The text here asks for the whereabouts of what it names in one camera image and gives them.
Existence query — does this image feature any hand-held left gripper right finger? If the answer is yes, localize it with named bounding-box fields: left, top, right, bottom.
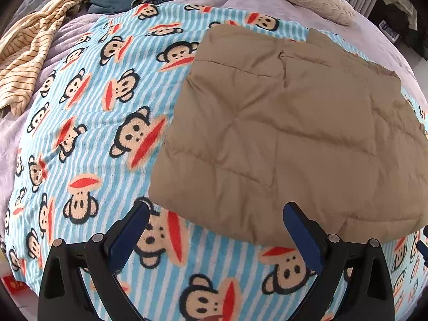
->
left=282, top=201, right=396, bottom=321

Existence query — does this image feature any printed bag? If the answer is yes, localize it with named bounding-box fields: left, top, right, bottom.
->
left=379, top=20, right=402, bottom=42

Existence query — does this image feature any monkey print striped blanket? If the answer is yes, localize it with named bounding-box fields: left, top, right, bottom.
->
left=0, top=3, right=428, bottom=321

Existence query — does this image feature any tan puffer jacket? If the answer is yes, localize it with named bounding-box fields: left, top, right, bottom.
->
left=148, top=25, right=428, bottom=248

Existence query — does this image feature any cream striped shirt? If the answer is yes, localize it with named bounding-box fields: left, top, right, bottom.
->
left=0, top=0, right=95, bottom=116

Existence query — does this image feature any red paper packet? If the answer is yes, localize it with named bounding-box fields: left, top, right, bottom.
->
left=0, top=272, right=31, bottom=295

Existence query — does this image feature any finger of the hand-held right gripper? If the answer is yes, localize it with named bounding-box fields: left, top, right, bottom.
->
left=416, top=226, right=428, bottom=258

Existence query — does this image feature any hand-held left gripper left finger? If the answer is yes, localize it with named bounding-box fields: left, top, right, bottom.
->
left=37, top=201, right=150, bottom=321

